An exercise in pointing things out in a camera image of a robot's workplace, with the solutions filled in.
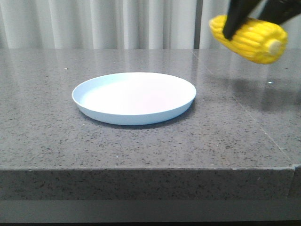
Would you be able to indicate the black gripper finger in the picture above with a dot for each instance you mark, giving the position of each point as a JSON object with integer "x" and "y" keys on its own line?
{"x": 280, "y": 11}
{"x": 237, "y": 14}

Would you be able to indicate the yellow corn cob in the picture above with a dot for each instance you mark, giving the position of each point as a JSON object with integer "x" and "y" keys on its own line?
{"x": 258, "y": 41}

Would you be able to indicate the white pleated curtain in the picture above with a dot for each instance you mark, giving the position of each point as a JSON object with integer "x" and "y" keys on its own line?
{"x": 109, "y": 24}

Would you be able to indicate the light blue round plate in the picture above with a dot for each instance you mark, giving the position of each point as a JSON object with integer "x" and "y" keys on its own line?
{"x": 136, "y": 98}

